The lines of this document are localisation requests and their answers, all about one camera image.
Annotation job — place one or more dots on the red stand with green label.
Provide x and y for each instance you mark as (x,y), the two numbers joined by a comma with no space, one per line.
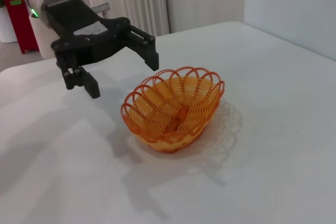
(15,24)

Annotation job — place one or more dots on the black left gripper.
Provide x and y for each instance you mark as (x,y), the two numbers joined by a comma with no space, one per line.
(78,45)

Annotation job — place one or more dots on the white rounded column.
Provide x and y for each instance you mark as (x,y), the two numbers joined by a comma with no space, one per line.
(43,45)

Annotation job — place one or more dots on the left gripper silver connector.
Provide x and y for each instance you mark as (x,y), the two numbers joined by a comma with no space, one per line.
(103,9)

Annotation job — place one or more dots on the orange woven plastic basket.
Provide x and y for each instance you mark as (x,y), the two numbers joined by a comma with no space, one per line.
(157,98)

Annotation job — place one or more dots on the white bucket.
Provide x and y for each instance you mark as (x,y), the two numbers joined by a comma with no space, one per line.
(6,30)

